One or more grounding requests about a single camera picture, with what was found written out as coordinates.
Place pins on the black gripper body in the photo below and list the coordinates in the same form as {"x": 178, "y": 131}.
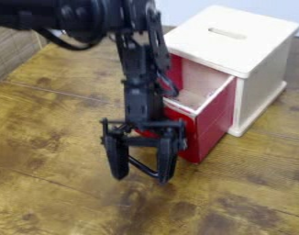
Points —
{"x": 146, "y": 126}

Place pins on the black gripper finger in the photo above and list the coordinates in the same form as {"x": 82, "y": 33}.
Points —
{"x": 118, "y": 156}
{"x": 168, "y": 154}

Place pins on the black metal drawer handle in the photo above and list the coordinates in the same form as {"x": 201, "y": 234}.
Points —
{"x": 170, "y": 129}

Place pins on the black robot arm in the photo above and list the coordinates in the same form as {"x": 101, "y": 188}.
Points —
{"x": 77, "y": 24}

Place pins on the red wooden drawer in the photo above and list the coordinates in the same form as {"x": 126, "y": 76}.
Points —
{"x": 205, "y": 105}

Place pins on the white wooden box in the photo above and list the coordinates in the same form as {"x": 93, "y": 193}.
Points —
{"x": 246, "y": 45}

